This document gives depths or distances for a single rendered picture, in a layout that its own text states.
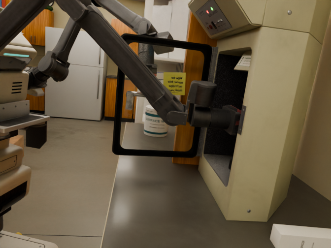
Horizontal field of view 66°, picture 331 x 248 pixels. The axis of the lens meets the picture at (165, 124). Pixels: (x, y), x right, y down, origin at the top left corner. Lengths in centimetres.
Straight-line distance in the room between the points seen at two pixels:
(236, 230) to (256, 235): 5
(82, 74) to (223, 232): 511
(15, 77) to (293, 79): 98
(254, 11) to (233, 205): 46
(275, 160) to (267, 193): 9
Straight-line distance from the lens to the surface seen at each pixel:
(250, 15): 61
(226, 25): 72
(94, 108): 559
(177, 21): 188
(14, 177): 123
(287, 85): 65
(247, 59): 73
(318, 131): 111
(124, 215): 67
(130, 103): 83
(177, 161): 101
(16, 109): 117
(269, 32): 62
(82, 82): 557
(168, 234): 62
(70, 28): 127
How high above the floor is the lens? 130
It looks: 13 degrees down
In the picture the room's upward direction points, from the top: 7 degrees clockwise
